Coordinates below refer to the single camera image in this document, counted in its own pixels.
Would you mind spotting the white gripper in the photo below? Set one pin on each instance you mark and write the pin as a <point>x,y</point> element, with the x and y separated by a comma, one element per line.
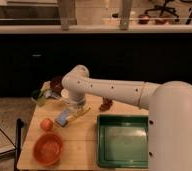
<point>76,103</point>

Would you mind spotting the yellow banana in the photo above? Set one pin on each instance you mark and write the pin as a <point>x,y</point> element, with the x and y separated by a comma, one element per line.
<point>78,113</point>

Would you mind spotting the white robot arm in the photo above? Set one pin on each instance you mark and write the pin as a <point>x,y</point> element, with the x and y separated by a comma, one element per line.
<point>170,113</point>

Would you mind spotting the dark red bowl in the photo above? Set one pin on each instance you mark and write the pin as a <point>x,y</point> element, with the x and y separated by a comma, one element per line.
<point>56,84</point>

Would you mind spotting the red orange bowl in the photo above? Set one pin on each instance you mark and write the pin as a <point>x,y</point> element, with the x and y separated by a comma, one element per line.
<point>47,149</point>

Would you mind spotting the orange tomato fruit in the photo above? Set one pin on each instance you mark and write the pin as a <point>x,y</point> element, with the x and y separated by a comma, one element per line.
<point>46,124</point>

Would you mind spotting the green cup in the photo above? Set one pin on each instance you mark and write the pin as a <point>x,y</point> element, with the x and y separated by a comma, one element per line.
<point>37,96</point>

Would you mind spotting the green plastic tray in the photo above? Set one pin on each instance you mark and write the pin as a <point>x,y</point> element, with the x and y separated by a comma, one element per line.
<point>122,141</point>

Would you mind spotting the black office chair base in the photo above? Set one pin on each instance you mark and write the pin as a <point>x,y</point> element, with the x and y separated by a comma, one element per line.
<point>163,8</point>

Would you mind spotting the black chair frame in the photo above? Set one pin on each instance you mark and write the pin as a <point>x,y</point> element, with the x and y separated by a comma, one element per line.
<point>19,126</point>

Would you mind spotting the wooden post left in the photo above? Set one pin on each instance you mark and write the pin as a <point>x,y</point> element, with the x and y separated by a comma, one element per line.
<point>67,13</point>

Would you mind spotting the wooden post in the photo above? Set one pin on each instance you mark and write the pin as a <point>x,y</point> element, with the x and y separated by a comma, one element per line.
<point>67,13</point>
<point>124,13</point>

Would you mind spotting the wooden post right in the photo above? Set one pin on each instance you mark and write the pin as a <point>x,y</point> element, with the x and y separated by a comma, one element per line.
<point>124,13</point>

